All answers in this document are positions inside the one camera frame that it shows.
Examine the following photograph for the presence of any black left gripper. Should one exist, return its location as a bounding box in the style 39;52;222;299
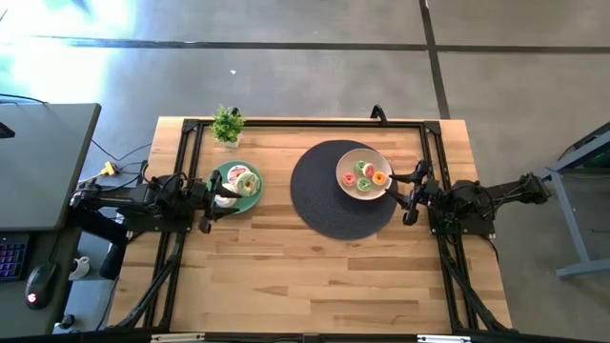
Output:
190;170;242;234

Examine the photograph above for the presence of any large green donut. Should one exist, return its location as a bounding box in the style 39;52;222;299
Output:
235;171;262;197

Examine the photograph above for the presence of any silver metal bracket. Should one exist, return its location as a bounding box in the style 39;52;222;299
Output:
417;334;472;343
151;333;206;343

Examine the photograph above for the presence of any backlit keyboard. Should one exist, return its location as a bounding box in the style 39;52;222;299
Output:
0;232;32;282

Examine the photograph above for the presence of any grey metal table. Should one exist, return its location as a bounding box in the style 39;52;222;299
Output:
527;121;610;280

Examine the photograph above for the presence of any black camera mount hook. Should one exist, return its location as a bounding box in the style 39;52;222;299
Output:
370;104;390;126

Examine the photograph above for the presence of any large pale yellow donut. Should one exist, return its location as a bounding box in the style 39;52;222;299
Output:
213;183;239;209

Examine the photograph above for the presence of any black computer mouse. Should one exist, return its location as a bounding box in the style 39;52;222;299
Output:
24;261;58;311

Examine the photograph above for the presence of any black support post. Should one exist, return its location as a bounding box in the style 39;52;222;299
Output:
71;204;131;281

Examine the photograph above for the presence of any black aluminium table frame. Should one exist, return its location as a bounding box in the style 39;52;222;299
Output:
113;117;514;334

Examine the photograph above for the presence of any grey desk top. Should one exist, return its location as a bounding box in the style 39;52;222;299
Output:
0;103;103;232

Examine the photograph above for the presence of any small white mug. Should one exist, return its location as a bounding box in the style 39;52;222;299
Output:
70;256;91;281

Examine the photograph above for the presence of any green round plate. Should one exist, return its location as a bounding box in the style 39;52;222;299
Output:
212;160;264;214

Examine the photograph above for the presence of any thin black desk cable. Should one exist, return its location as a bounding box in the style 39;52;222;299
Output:
0;92;49;105

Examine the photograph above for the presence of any large pink donut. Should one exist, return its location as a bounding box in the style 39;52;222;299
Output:
226;164;252;185

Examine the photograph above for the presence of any small potted green plant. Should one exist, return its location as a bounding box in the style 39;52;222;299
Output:
210;105;246;149

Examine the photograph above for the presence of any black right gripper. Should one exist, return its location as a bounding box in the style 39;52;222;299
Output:
384;160;442;227

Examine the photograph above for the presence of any black floor cable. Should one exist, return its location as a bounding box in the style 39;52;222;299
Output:
90;137;153;163

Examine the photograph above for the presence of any beige round plate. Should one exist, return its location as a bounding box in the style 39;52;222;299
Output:
335;148;394;201

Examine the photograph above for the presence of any black round placemat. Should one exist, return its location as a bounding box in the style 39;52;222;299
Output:
290;139;399;241

